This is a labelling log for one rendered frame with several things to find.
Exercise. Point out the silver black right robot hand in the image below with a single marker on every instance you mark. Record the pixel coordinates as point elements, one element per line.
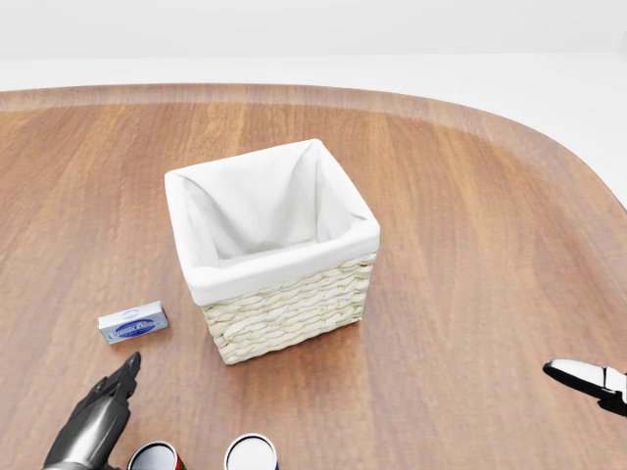
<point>593,376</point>

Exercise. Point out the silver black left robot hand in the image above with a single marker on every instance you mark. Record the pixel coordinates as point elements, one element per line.
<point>98,421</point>

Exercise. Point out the woven basket with white liner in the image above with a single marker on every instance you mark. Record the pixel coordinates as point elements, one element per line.
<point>274,230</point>

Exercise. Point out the tin with red green label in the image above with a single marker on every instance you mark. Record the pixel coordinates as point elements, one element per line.
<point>156,457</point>

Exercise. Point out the small blue and white box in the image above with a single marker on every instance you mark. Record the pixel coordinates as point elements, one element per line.
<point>133,324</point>

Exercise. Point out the tin with blue red label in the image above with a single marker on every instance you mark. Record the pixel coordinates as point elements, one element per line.
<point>251,453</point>

